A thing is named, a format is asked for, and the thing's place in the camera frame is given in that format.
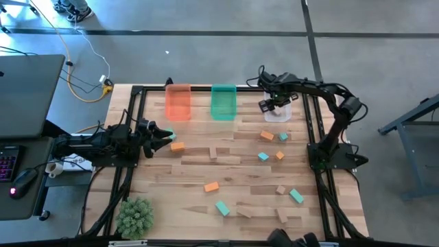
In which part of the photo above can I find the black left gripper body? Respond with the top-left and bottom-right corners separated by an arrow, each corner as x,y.
136,127 -> 157,159

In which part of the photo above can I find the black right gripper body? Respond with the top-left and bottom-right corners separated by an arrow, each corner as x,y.
268,88 -> 300,108

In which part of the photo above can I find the clear plastic bin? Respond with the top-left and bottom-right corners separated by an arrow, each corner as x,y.
263,89 -> 292,124

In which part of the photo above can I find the orange translucent plastic bin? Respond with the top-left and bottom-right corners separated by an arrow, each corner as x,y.
165,83 -> 192,122

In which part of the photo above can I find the green translucent plastic bin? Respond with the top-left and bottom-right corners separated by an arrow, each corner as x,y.
210,84 -> 237,121

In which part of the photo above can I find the white printed paper sheet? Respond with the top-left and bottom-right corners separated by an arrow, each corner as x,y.
63,153 -> 95,172

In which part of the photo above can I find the green potted succulent plant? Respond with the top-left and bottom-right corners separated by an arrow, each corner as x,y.
115,196 -> 155,240

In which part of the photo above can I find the white mug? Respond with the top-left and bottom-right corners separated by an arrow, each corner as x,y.
45,161 -> 64,178

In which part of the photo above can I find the dark grey laptop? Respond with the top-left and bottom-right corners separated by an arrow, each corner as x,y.
0,54 -> 66,139

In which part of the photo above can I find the black computer mouse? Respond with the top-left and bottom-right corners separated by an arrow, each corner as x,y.
9,167 -> 38,200

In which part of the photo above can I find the black desk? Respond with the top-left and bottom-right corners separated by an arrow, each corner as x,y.
0,119 -> 97,222

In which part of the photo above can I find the backlit black keyboard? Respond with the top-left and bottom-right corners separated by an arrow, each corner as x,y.
0,144 -> 21,183

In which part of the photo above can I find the person's shoe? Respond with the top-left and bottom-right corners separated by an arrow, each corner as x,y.
67,5 -> 94,24
53,0 -> 69,14

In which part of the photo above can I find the blue-grey metal table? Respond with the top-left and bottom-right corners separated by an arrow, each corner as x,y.
378,93 -> 439,202

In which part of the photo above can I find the person's leg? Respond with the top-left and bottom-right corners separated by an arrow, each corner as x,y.
61,0 -> 89,12

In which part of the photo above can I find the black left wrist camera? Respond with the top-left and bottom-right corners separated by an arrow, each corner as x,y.
139,118 -> 158,130

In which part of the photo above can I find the yellow extension cable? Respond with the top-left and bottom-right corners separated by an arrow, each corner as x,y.
29,0 -> 114,104

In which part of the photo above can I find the white charger cable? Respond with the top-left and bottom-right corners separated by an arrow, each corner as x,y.
73,19 -> 111,83

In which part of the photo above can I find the black floor cable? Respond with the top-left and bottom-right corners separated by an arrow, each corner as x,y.
60,68 -> 107,95

